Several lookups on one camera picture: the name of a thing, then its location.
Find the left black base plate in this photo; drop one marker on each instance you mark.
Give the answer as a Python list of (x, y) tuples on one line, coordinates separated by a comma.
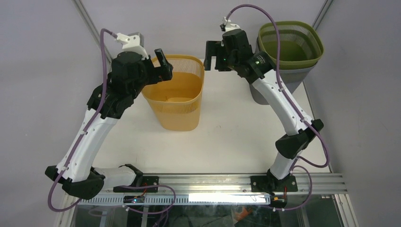
[(139, 181)]

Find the left aluminium corner post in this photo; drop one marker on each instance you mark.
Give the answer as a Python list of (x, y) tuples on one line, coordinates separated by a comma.
[(81, 9)]

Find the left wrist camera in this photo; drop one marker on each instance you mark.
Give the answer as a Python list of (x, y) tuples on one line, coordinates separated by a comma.
[(133, 43)]

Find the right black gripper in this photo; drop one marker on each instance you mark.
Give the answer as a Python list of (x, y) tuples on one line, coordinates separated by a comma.
[(213, 48)]

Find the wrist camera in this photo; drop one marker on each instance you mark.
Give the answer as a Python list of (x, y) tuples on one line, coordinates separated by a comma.
[(133, 43), (227, 25)]

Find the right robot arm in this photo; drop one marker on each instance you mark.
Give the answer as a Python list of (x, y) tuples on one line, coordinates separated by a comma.
[(300, 128)]

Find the grey plastic basket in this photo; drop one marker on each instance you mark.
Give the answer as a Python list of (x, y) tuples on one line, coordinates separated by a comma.
[(291, 78)]

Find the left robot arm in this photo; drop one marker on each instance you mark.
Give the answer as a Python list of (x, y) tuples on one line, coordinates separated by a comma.
[(130, 72)]

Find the right aluminium corner post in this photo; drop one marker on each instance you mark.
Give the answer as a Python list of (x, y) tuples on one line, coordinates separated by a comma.
[(321, 14)]

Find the yellow plastic basket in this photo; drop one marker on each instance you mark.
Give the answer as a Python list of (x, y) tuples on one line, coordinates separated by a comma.
[(177, 103)]

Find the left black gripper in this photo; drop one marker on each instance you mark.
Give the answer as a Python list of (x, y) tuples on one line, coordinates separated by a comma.
[(163, 73)]

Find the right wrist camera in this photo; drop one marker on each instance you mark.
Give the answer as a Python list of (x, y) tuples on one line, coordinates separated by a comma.
[(227, 25)]

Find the aluminium front rail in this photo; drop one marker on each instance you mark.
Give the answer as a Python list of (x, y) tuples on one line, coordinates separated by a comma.
[(297, 184)]

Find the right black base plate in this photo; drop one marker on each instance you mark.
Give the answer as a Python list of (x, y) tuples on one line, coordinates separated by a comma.
[(268, 183)]

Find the green plastic basket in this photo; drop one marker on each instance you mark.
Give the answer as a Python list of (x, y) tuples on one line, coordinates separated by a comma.
[(300, 45)]

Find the white slotted cable duct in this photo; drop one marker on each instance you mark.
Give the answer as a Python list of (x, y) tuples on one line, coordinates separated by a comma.
[(210, 198)]

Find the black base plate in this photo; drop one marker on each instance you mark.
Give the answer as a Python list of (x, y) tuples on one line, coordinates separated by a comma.
[(268, 183), (139, 181)]

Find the aluminium corner post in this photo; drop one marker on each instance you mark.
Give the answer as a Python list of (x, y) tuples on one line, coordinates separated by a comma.
[(81, 9), (321, 14)]

